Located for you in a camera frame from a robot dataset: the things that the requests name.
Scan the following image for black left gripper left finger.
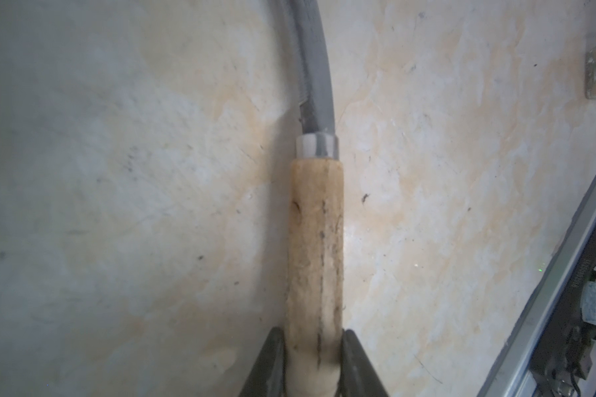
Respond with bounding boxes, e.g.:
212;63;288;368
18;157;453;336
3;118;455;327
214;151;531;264
238;327;286;397

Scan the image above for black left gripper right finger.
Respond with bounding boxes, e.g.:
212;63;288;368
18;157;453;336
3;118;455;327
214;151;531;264
339;329;389;397

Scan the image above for sickle with wooden handle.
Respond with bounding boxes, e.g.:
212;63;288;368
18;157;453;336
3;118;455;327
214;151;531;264
283;1;344;396

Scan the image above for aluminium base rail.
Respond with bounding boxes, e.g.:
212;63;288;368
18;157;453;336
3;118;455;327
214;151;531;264
478;176;596;396

